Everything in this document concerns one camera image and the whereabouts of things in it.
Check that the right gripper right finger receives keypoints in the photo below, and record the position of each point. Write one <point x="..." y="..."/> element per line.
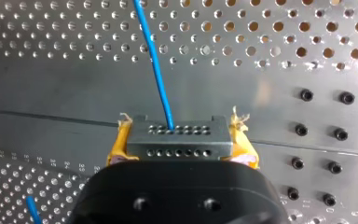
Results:
<point x="240" y="146"/>

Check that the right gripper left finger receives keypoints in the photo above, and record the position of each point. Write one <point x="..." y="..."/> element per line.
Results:
<point x="120" y="146"/>

